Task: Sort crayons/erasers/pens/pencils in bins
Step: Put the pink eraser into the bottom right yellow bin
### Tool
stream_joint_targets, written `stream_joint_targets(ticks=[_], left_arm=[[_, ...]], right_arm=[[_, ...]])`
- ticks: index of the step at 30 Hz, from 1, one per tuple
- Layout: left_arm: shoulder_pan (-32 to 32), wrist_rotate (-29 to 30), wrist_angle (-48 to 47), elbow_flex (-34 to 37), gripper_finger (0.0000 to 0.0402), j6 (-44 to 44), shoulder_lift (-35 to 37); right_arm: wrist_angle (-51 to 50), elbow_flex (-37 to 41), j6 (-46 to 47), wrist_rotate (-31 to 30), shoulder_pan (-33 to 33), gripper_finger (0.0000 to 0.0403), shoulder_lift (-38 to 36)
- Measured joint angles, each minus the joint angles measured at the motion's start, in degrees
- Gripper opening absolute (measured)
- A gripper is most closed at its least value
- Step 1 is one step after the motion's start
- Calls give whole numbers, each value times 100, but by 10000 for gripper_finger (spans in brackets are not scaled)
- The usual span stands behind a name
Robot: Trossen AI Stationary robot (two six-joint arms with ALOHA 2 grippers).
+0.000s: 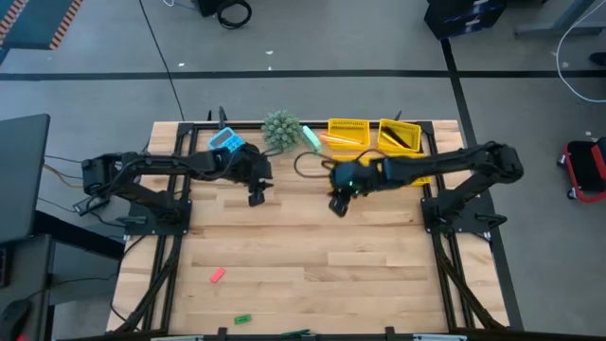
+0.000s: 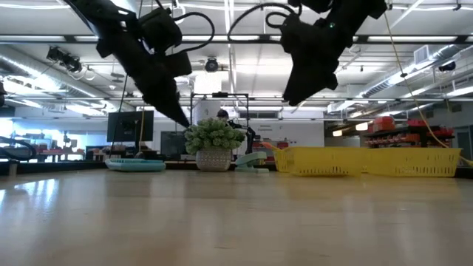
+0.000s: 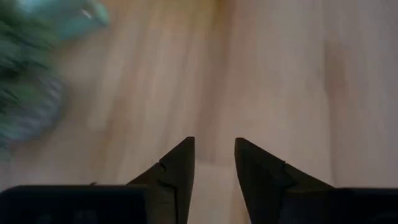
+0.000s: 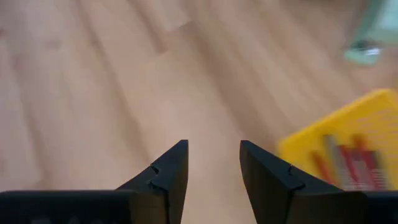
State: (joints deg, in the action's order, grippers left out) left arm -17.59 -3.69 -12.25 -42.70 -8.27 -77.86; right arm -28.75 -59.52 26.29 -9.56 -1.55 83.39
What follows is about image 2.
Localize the black tool cart red bins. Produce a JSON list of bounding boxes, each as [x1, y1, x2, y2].
[[362, 115, 456, 149]]

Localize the green artificial potted plant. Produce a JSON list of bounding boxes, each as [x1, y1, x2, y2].
[[183, 117, 246, 173]]

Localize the black panel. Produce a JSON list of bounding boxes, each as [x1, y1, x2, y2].
[[160, 130, 186, 160]]

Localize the black monitor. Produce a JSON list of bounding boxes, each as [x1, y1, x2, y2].
[[106, 110, 155, 143]]

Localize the teal shallow tray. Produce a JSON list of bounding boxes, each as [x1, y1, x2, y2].
[[104, 157, 167, 173]]

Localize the mint green stapler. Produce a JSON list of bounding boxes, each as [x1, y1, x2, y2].
[[234, 150, 270, 174]]

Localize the round black ceiling camera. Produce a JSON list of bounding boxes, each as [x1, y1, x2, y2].
[[204, 56, 220, 73]]

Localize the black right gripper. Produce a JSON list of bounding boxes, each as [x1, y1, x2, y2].
[[279, 13, 356, 107]]

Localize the white column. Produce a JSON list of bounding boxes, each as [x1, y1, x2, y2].
[[192, 99, 222, 125]]

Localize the yellow plastic bin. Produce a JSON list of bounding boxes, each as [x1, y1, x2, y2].
[[364, 146, 464, 178], [273, 147, 291, 174], [283, 146, 367, 177]]

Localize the silver ceiling air duct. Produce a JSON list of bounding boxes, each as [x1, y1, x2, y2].
[[0, 44, 136, 112]]

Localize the white wall board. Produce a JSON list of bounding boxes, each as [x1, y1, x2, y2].
[[243, 120, 326, 149]]

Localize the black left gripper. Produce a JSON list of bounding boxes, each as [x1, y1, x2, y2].
[[96, 7, 193, 129]]

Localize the black metal frame stand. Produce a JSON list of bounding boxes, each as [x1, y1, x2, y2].
[[189, 91, 250, 149]]

